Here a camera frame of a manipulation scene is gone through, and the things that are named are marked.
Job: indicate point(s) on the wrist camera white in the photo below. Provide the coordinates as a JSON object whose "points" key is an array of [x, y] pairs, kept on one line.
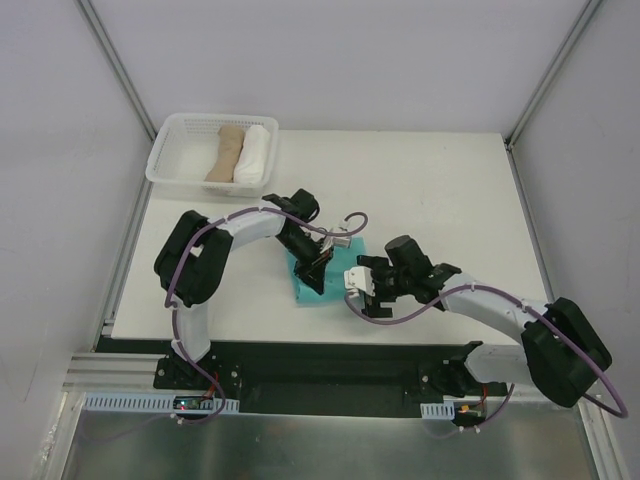
{"points": [[359, 280], [335, 240]]}

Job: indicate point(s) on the aluminium rail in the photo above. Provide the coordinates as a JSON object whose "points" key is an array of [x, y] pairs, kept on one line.
{"points": [[110, 371]]}

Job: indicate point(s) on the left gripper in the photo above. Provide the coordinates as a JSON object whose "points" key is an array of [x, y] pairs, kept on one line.
{"points": [[310, 270]]}

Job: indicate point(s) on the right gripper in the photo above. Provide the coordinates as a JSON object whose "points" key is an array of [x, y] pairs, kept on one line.
{"points": [[376, 295]]}

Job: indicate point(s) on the white rolled t-shirt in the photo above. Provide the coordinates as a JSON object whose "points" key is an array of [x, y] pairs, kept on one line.
{"points": [[253, 157]]}

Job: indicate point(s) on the beige rolled t-shirt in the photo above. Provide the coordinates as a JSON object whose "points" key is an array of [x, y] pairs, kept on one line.
{"points": [[231, 140]]}

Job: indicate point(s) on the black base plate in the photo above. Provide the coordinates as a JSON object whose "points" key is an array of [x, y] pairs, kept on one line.
{"points": [[359, 380]]}

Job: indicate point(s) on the right aluminium frame post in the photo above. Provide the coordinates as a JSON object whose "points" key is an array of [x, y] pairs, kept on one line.
{"points": [[570, 41]]}

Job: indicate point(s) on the white plastic basket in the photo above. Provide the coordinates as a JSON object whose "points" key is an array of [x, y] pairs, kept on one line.
{"points": [[186, 149]]}

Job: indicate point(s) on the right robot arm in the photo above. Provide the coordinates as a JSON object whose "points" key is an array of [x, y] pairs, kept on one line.
{"points": [[555, 347]]}

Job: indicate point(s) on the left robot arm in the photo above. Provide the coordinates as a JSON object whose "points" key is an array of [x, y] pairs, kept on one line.
{"points": [[191, 264]]}

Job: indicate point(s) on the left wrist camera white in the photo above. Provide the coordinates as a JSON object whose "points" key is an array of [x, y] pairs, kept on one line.
{"points": [[335, 240]]}

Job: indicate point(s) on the right white cable duct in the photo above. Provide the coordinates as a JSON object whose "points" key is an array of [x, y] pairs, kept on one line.
{"points": [[438, 411]]}

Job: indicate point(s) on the left white cable duct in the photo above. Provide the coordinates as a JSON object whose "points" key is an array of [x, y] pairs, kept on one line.
{"points": [[158, 404]]}

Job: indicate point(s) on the left aluminium frame post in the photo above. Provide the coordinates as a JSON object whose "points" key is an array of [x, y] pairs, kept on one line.
{"points": [[100, 33]]}

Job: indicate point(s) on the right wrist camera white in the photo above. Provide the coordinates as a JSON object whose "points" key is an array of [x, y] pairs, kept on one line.
{"points": [[359, 280]]}

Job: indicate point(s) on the white cable duct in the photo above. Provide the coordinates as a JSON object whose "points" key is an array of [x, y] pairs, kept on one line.
{"points": [[158, 404], [438, 411]]}

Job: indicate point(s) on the aluminium frame post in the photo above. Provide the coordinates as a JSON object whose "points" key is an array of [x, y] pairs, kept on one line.
{"points": [[570, 41], [100, 33]]}

